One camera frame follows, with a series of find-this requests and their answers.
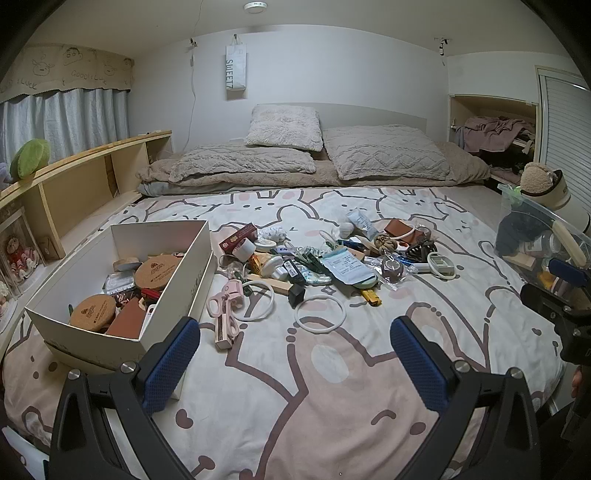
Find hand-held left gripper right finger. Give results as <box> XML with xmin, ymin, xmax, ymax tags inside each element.
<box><xmin>389</xmin><ymin>316</ymin><xmax>541</xmax><ymax>480</ymax></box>

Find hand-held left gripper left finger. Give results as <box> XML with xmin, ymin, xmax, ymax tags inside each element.
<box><xmin>48</xmin><ymin>316</ymin><xmax>201</xmax><ymax>480</ymax></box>

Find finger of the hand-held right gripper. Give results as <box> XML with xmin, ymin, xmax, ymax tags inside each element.
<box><xmin>520</xmin><ymin>282</ymin><xmax>577</xmax><ymax>325</ymax></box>
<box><xmin>549</xmin><ymin>257</ymin><xmax>591</xmax><ymax>291</ymax></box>

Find pink scissors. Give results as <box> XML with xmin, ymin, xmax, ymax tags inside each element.
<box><xmin>206</xmin><ymin>281</ymin><xmax>245</xmax><ymax>350</ymax></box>

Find clear bag with brown item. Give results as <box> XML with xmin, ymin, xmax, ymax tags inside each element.
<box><xmin>369</xmin><ymin>256</ymin><xmax>409</xmax><ymax>291</ymax></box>

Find white cardboard box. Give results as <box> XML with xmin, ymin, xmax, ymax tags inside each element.
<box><xmin>25</xmin><ymin>220</ymin><xmax>218</xmax><ymax>400</ymax></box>

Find clear plastic bin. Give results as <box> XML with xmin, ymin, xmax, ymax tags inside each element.
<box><xmin>493</xmin><ymin>182</ymin><xmax>591</xmax><ymax>310</ymax></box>

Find white mug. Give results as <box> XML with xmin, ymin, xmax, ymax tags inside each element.
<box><xmin>540</xmin><ymin>169</ymin><xmax>573</xmax><ymax>213</ymax></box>

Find large round cork lid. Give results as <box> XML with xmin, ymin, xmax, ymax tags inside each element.
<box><xmin>134</xmin><ymin>255</ymin><xmax>184</xmax><ymax>292</ymax></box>

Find rabbit printed bed sheet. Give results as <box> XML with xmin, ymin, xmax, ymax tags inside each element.
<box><xmin>0</xmin><ymin>185</ymin><xmax>568</xmax><ymax>480</ymax></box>

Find brown plush bear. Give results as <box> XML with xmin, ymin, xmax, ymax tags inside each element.
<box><xmin>521</xmin><ymin>161</ymin><xmax>555</xmax><ymax>193</ymax></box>

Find blue and white pouch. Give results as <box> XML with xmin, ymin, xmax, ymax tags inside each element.
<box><xmin>320</xmin><ymin>249</ymin><xmax>365</xmax><ymax>283</ymax></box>

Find brown leather pouch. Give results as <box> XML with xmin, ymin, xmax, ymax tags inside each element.
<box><xmin>384</xmin><ymin>218</ymin><xmax>426</xmax><ymax>245</ymax></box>

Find white round plug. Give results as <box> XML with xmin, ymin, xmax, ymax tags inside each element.
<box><xmin>261</xmin><ymin>255</ymin><xmax>284</xmax><ymax>280</ymax></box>

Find dark red box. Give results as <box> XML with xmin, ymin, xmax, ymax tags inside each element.
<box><xmin>219</xmin><ymin>223</ymin><xmax>259</xmax><ymax>254</ymax></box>

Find beige blanket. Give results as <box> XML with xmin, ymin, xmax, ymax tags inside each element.
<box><xmin>136</xmin><ymin>141</ymin><xmax>491</xmax><ymax>197</ymax></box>

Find black charger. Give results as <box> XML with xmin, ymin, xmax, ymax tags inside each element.
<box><xmin>281</xmin><ymin>259</ymin><xmax>305</xmax><ymax>284</ymax></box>

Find white slatted door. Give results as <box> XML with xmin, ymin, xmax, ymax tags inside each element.
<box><xmin>536</xmin><ymin>65</ymin><xmax>591</xmax><ymax>195</ymax></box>

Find white and blue bag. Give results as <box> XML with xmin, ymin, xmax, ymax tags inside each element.
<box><xmin>339</xmin><ymin>208</ymin><xmax>375</xmax><ymax>238</ymax></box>

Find pile of clothes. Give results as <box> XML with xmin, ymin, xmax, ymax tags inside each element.
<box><xmin>455</xmin><ymin>117</ymin><xmax>539</xmax><ymax>155</ymax></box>

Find doll in clear case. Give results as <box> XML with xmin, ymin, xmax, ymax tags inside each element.
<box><xmin>0</xmin><ymin>208</ymin><xmax>44</xmax><ymax>296</ymax></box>

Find wide quilted beige pillow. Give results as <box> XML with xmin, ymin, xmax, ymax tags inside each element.
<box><xmin>322</xmin><ymin>124</ymin><xmax>451</xmax><ymax>181</ymax></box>

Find long quilted beige pillow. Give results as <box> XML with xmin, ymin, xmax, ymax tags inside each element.
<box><xmin>168</xmin><ymin>144</ymin><xmax>317</xmax><ymax>182</ymax></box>

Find wooden shelf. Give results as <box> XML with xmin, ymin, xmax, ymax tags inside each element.
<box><xmin>0</xmin><ymin>130</ymin><xmax>173</xmax><ymax>278</ymax></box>

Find green plush toy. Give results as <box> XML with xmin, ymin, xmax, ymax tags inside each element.
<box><xmin>9</xmin><ymin>138</ymin><xmax>51</xmax><ymax>180</ymax></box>

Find fluffy beige pillow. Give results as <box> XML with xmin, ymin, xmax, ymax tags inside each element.
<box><xmin>244</xmin><ymin>104</ymin><xmax>323</xmax><ymax>152</ymax></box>

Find pale blue curtain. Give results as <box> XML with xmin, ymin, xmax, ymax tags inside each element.
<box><xmin>0</xmin><ymin>88</ymin><xmax>130</xmax><ymax>162</ymax></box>

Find white hanging bag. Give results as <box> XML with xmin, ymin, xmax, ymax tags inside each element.
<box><xmin>225</xmin><ymin>34</ymin><xmax>249</xmax><ymax>100</ymax></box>

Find beige printed valance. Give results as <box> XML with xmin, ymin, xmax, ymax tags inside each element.
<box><xmin>0</xmin><ymin>44</ymin><xmax>134</xmax><ymax>104</ymax></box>

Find dark brown hair ties bundle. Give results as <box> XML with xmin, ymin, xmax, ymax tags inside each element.
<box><xmin>405</xmin><ymin>240</ymin><xmax>439</xmax><ymax>264</ymax></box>

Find white plastic ring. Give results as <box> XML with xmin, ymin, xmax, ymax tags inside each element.
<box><xmin>294</xmin><ymin>296</ymin><xmax>346</xmax><ymax>334</ymax></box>
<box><xmin>235</xmin><ymin>280</ymin><xmax>275</xmax><ymax>322</ymax></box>

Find woven rope knot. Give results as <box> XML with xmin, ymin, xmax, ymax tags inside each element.
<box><xmin>373</xmin><ymin>232</ymin><xmax>399</xmax><ymax>254</ymax></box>

